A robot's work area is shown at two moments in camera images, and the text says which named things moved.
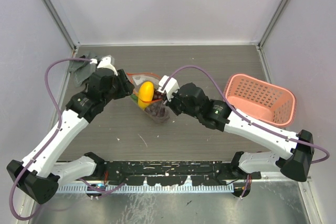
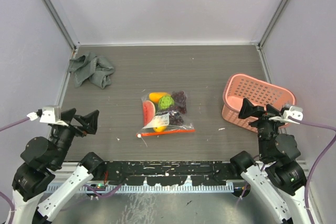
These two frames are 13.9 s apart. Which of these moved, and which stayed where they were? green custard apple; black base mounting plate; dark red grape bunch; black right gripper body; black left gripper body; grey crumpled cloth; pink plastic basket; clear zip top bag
Moved: clear zip top bag; dark red grape bunch; green custard apple; black right gripper body; black left gripper body
Stayed: grey crumpled cloth; black base mounting plate; pink plastic basket
